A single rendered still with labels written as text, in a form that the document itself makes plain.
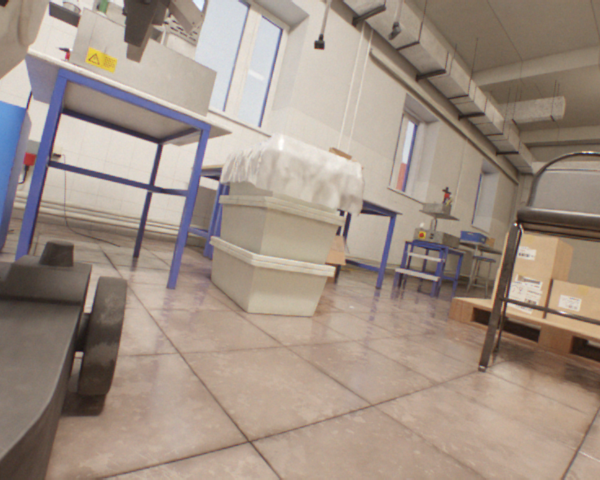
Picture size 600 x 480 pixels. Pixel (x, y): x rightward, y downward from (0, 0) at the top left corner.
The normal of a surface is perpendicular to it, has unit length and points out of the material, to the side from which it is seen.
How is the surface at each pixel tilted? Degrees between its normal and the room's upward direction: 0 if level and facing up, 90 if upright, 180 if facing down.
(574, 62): 90
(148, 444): 0
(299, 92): 90
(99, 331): 67
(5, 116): 90
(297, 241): 96
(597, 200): 77
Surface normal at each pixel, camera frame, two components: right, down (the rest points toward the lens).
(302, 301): 0.46, 0.19
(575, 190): -0.57, -0.37
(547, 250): -0.80, -0.18
